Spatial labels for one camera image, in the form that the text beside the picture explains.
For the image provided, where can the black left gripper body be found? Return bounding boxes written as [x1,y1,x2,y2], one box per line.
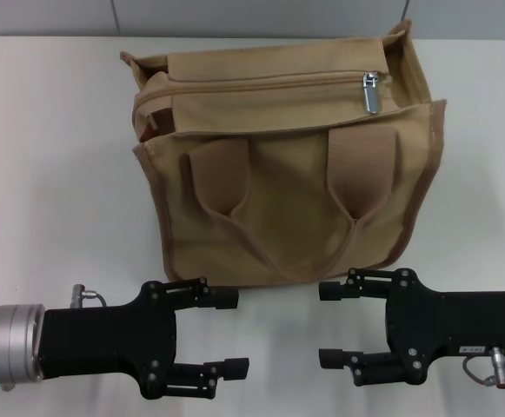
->
[38,280,179,400]

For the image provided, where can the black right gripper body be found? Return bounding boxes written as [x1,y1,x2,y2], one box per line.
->
[384,268,505,387]

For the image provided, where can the khaki canvas food bag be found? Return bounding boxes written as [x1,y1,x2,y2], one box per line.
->
[118,19,449,290]

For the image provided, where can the silver metal zipper pull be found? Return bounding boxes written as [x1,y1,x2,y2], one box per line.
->
[362,71,382,116]

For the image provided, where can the left gripper connector cable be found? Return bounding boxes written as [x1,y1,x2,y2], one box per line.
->
[71,283,110,310]

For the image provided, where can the gripper connector cable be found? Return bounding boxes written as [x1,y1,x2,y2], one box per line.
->
[462,346,505,387]
[71,283,110,310]

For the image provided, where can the right gripper connector cable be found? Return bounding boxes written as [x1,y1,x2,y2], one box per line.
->
[462,346,505,387]

